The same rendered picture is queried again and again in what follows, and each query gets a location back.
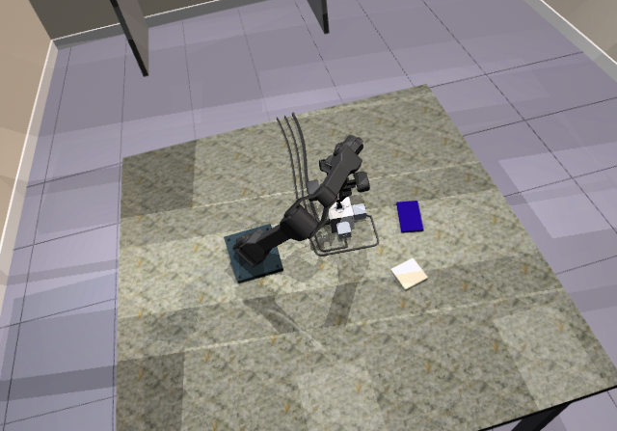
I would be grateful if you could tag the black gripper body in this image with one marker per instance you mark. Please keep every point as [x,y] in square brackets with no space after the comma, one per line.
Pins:
[361,180]

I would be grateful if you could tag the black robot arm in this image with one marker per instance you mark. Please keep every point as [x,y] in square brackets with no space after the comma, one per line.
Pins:
[297,223]

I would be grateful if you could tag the beige square block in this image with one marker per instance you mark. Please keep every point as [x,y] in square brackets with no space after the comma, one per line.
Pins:
[408,274]

